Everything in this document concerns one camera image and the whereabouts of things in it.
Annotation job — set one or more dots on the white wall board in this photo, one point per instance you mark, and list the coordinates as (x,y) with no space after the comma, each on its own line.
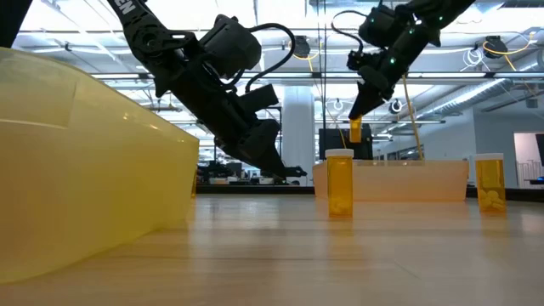
(525,157)

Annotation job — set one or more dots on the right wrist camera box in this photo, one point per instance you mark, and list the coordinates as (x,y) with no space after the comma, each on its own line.
(380,27)

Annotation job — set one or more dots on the silver ventilation duct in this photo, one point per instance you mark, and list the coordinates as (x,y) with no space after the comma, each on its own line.
(467,98)

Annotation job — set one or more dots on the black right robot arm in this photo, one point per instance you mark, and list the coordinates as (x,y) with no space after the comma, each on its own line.
(442,8)

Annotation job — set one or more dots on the amber bottle with round tablets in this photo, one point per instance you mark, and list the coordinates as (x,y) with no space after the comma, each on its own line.
(491,183)

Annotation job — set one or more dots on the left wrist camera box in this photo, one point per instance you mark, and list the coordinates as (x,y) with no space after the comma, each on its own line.
(229,47)

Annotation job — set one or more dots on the translucent peach plastic bin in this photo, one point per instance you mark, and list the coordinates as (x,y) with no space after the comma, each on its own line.
(404,180)

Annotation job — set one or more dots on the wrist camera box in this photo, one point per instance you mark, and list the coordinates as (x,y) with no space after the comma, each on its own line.
(229,47)
(380,27)

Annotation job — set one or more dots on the white concrete pillar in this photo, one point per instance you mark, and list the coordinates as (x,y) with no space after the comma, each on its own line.
(299,127)

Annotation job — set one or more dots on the tall amber pill bottle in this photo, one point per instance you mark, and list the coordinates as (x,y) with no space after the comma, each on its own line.
(339,187)

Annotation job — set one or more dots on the translucent yellow plastic bin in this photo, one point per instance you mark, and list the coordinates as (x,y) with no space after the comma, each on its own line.
(85,170)

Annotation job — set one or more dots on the long LED light bar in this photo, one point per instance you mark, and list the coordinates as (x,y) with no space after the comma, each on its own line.
(446,75)

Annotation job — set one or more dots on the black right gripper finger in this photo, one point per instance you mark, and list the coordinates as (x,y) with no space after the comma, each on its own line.
(364,102)

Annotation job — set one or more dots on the slim amber pill bottle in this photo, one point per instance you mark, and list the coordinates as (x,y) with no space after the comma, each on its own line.
(355,132)

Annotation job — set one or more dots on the black cabinet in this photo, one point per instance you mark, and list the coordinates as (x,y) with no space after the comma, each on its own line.
(329,146)

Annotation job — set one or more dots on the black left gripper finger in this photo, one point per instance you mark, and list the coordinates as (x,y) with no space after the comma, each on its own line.
(263,149)

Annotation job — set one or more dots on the distant black machine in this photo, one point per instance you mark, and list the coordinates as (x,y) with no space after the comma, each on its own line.
(297,172)

